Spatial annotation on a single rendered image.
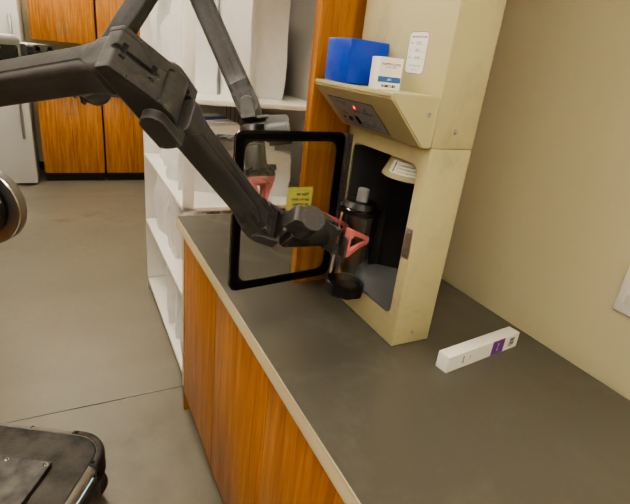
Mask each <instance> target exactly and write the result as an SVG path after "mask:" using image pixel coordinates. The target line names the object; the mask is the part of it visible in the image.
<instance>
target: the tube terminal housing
mask: <svg viewBox="0 0 630 504"><path fill-rule="evenodd" d="M506 1H507V0H367V4H366V12H365V19H364V27H363V34H362V39H363V40H369V41H376V42H383V43H388V44H389V45H390V46H389V52H388V57H390V58H398V59H404V63H403V69H402V75H401V81H400V87H399V90H403V91H409V92H414V93H420V94H426V95H431V96H437V97H439V98H440V103H439V108H438V113H437V118H436V123H435V128H434V132H433V137H432V142H431V147H430V148H429V149H421V148H418V147H415V146H412V145H409V144H406V143H402V142H399V141H396V140H393V139H390V138H387V137H384V136H381V135H378V134H375V133H372V132H369V131H366V130H363V129H360V128H357V127H353V126H350V130H349V133H350V134H353V135H354V137H353V144H352V151H351V159H350V166H349V173H348V180H347V188H346V195H345V199H346V198H347V190H348V183H349V176H350V169H351V162H352V154H353V148H354V146H355V144H356V145H365V146H368V147H371V148H373V149H376V150H379V151H381V152H384V153H387V154H389V155H392V156H395V157H397V158H400V159H403V160H405V161H408V162H411V163H413V164H414V165H415V166H416V170H417V174H416V180H415V185H414V190H413V195H412V200H411V205H410V210H409V216H408V221H407V226H406V229H407V227H408V228H410V229H412V230H413V234H412V239H411V244H410V249H409V254H408V259H405V258H404V257H402V256H401V257H400V262H399V267H398V272H397V277H396V282H395V287H394V293H393V298H392V303H391V308H390V310H389V311H385V310H384V309H382V308H381V307H380V306H379V305H378V304H377V303H375V302H374V301H373V300H372V299H371V298H370V297H368V296H367V295H366V294H365V293H364V292H363V293H362V295H361V298H359V299H352V300H345V299H342V300H343V301H344V302H345V303H346V304H347V305H348V306H349V307H350V308H352V309H353V310H354V311H355V312H356V313H357V314H358V315H359V316H360V317H361V318H362V319H363V320H364V321H365V322H366V323H367V324H368V325H369V326H371V327H372V328H373V329H374V330H375V331H376V332H377V333H378V334H379V335H380V336H381V337H382V338H383V339H384V340H385V341H386V342H387V343H388V344H390V345H391V346H394V345H399V344H404V343H408V342H413V341H418V340H422V339H427V337H428V332H429V328H430V324H431V320H432V315H433V311H434V307H435V303H436V299H437V294H438V290H439V286H440V282H441V277H442V273H443V269H444V265H445V260H446V256H447V252H448V248H449V243H450V239H451V235H452V231H453V226H454V222H455V218H456V214H457V209H458V205H459V201H460V197H461V192H462V188H463V184H464V180H465V175H466V171H467V167H468V163H469V158H470V154H471V149H472V146H473V141H474V137H475V133H476V129H477V124H478V120H479V116H480V112H481V107H482V103H483V99H484V95H485V90H486V86H487V82H488V78H489V73H490V69H491V65H492V61H493V56H494V52H495V48H496V44H497V40H498V35H499V31H500V27H501V23H502V18H503V14H504V10H505V6H506ZM411 31H430V36H429V42H428V47H427V53H426V58H425V64H424V69H423V74H422V75H418V74H410V73H404V69H405V63H406V57H407V52H408V46H409V40H410V34H411Z"/></svg>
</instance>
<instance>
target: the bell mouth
mask: <svg viewBox="0 0 630 504"><path fill-rule="evenodd" d="M381 172H382V173H383V174H384V175H385V176H387V177H389V178H392V179H394V180H398V181H401V182H405V183H410V184H415V180H416V174H417V170H416V166H415V165H414V164H413V163H411V162H408V161H405V160H403V159H400V158H397V157H395V156H391V157H390V159H389V160H388V162H387V163H386V165H385V166H384V168H383V169H382V171H381Z"/></svg>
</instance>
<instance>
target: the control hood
mask: <svg viewBox="0 0 630 504"><path fill-rule="evenodd" d="M315 84H316V85H317V87H318V88H319V90H320V91H321V93H322V94H323V96H324V97H325V99H326V100H327V102H328V103H329V104H330V106H331V107H332V109H333V110H334V112H335V113H336V115H337V116H338V118H339V119H340V121H341V122H342V123H344V124H347V125H350V126H353V127H357V128H360V129H363V130H366V131H369V132H372V133H375V134H378V135H381V136H384V137H387V138H390V139H393V140H396V141H399V142H402V143H406V144H409V145H412V146H415V147H418V148H421V149H429V148H430V147H431V142H432V137H433V132H434V128H435V123H436V118H437V113H438V108H439V103H440V98H439V97H437V96H431V95H426V94H420V93H414V92H409V91H403V90H399V91H395V90H385V89H376V88H372V87H368V86H366V85H356V84H346V83H340V82H335V81H330V80H325V79H318V78H316V80H315ZM328 95H332V96H336V97H340V98H344V99H348V100H352V101H357V102H361V103H365V104H369V105H372V107H373V108H374V110H375V112H376V113H377V115H378V116H379V118H380V120H381V121H382V123H383V125H384V126H385V128H386V129H387V131H388V133H389V134H390V136H387V135H384V134H381V133H378V132H375V131H372V130H369V129H366V128H362V127H359V126H356V125H353V124H350V123H347V122H345V120H344V119H343V117H342V116H341V114H340V113H339V111H338V110H337V108H336V107H335V105H334V104H333V102H332V101H331V100H330V98H329V97H328Z"/></svg>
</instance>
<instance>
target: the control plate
mask: <svg viewBox="0 0 630 504"><path fill-rule="evenodd" d="M328 97H329V98H330V100H331V101H332V102H333V104H334V105H335V107H336V108H337V110H338V111H339V113H340V114H341V116H342V117H343V119H344V120H345V122H347V123H350V124H353V125H356V126H359V127H362V128H366V129H369V130H372V131H375V132H378V133H381V134H384V135H387V136H390V134H389V133H388V131H387V129H386V128H385V126H384V125H383V123H382V121H381V120H380V118H379V116H378V115H377V113H376V112H375V110H374V108H373V107H372V105H369V104H365V103H361V102H357V101H352V100H348V99H344V98H340V97H336V96H332V95H328ZM353 106H354V107H355V108H356V110H355V109H354V108H353ZM363 108H364V109H365V110H366V112H364V111H363ZM344 114H345V115H346V117H347V118H346V117H344ZM349 116H352V117H353V119H354V120H353V121H352V120H350V119H349ZM355 116H358V117H359V119H360V120H361V122H362V124H363V125H362V124H359V123H358V121H357V120H356V118H355ZM363 120H365V121H366V123H363ZM369 121H370V122H371V123H372V125H371V124H370V125H369ZM375 123H376V124H377V125H378V127H377V126H376V127H375Z"/></svg>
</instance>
